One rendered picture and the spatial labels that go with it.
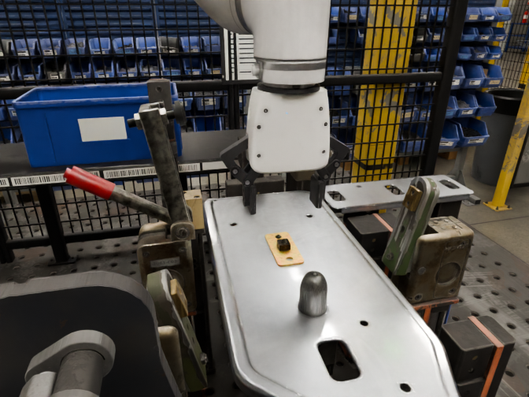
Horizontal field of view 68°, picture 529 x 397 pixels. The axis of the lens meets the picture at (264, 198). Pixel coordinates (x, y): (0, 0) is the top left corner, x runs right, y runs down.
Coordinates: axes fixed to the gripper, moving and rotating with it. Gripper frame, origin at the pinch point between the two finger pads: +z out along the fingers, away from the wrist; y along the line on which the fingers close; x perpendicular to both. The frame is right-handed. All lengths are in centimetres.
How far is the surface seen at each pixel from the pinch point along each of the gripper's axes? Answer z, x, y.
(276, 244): 7.6, 1.2, -0.5
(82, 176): -5.7, -0.7, -24.6
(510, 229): 104, 138, 199
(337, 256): 7.8, -3.3, 7.2
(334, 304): 7.9, -12.6, 3.0
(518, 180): 84, 169, 228
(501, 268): 37, 23, 67
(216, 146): 4.7, 40.6, -4.6
